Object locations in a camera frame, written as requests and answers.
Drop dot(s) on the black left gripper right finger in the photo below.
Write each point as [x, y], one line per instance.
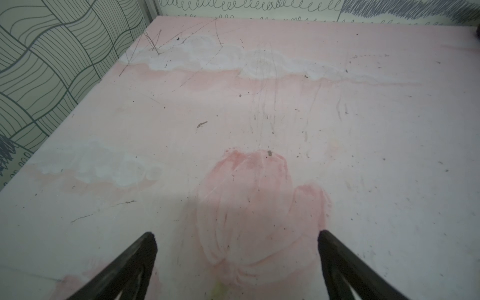
[346, 275]

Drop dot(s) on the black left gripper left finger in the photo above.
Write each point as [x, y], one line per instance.
[127, 277]

